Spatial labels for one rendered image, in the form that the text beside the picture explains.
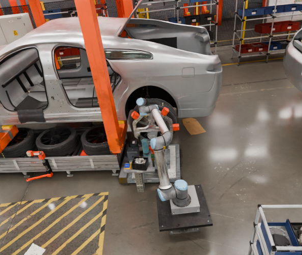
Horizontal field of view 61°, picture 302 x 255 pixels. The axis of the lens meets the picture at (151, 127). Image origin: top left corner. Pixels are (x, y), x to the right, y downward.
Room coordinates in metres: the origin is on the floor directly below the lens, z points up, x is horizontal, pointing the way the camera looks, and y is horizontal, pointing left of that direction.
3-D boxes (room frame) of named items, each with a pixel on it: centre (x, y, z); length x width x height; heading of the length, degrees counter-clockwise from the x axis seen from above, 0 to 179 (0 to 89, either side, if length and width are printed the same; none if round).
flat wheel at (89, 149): (3.47, 0.82, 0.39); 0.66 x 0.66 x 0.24
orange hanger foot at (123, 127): (3.33, 0.49, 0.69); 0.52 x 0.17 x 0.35; 172
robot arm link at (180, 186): (2.04, -0.25, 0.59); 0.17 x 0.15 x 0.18; 103
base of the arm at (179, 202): (2.04, -0.26, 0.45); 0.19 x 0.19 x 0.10
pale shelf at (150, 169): (2.65, 0.22, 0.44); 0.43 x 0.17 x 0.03; 82
